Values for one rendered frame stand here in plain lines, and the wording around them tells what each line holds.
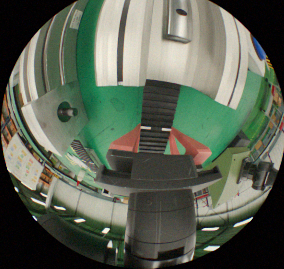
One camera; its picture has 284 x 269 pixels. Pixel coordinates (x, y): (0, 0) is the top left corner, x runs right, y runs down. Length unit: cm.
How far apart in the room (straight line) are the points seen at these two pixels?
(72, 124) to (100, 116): 6
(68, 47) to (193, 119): 25
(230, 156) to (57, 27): 51
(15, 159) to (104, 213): 996
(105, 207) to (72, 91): 1122
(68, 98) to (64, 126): 4
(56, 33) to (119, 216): 1122
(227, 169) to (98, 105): 43
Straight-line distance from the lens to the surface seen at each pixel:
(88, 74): 16
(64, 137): 15
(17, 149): 301
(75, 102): 16
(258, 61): 18
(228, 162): 38
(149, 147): 15
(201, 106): 17
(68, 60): 16
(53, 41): 15
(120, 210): 1104
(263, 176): 45
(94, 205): 1162
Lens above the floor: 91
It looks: 52 degrees down
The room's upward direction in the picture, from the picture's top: 175 degrees counter-clockwise
